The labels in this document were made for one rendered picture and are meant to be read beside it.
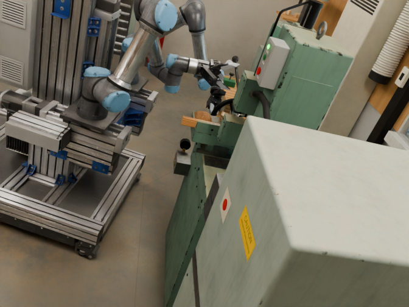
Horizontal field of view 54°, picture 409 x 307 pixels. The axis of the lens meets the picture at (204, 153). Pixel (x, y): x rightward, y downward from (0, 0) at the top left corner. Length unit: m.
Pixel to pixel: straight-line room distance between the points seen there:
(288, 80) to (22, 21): 1.28
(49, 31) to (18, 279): 1.24
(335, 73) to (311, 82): 0.09
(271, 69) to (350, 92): 1.97
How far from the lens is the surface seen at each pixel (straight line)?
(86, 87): 1.93
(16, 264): 2.37
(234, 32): 5.01
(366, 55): 3.31
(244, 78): 1.62
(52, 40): 2.14
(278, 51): 1.45
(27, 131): 2.02
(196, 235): 1.84
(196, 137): 1.94
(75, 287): 2.28
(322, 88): 1.52
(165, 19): 1.76
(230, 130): 1.73
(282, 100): 1.49
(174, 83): 2.02
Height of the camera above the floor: 1.82
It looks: 31 degrees down
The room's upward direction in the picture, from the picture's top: 19 degrees clockwise
